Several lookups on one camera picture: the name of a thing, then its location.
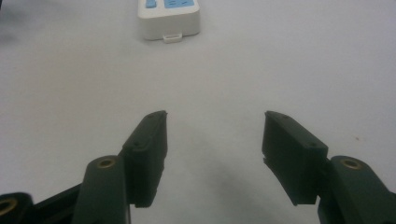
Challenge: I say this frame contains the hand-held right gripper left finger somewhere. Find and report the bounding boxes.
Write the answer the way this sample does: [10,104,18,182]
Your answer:
[72,109,169,224]

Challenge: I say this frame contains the white power strip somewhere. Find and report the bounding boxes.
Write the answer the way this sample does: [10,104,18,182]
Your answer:
[136,0,201,44]

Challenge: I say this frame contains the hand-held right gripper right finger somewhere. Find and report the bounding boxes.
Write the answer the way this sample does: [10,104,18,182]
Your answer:
[262,110,396,224]

